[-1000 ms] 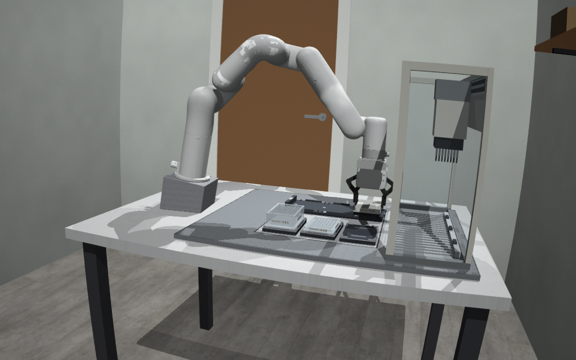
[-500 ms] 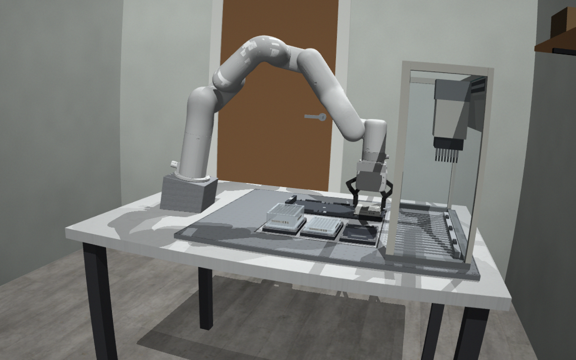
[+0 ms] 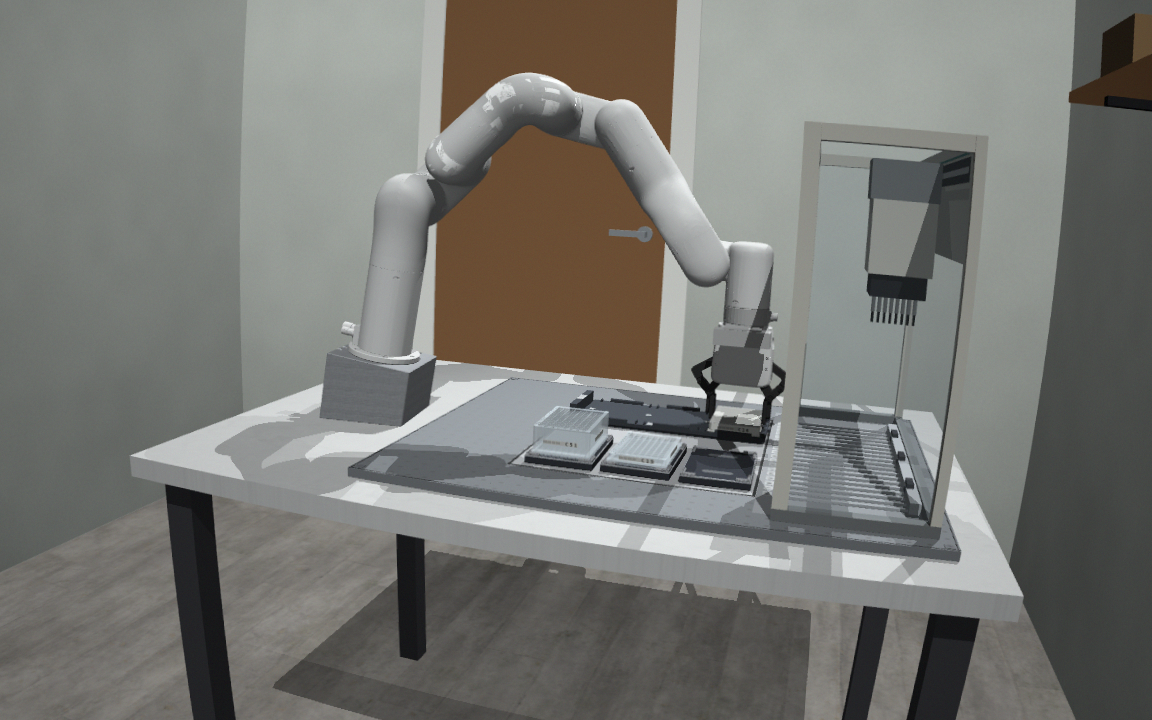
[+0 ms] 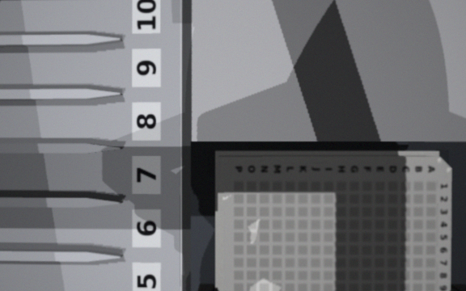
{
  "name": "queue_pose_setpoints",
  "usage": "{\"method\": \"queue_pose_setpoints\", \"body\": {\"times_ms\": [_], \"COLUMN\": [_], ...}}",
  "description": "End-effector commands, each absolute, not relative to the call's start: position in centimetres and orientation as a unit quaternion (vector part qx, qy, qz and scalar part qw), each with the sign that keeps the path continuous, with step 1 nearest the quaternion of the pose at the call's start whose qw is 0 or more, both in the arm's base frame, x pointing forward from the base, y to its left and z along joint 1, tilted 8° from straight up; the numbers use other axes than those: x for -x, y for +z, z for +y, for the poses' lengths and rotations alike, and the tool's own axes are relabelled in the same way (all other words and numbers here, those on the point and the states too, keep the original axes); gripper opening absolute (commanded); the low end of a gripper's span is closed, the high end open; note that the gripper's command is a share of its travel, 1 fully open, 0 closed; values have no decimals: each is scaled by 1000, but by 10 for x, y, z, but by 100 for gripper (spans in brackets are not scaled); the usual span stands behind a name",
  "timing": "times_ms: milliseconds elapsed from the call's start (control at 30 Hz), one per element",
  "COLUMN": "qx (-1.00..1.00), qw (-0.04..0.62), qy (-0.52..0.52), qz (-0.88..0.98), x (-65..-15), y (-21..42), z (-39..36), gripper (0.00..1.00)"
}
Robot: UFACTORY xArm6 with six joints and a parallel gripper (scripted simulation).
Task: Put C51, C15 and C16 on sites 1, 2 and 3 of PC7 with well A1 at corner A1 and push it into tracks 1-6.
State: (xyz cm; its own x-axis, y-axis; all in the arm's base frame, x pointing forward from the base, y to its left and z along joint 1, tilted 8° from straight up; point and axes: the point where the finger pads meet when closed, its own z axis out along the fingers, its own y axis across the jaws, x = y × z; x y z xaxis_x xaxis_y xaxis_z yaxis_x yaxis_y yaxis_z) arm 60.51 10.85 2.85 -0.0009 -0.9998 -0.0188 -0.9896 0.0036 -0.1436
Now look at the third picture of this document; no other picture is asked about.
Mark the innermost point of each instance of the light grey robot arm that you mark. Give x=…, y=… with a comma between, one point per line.
x=461, y=155

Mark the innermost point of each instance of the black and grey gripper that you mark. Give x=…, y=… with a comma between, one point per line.
x=741, y=366

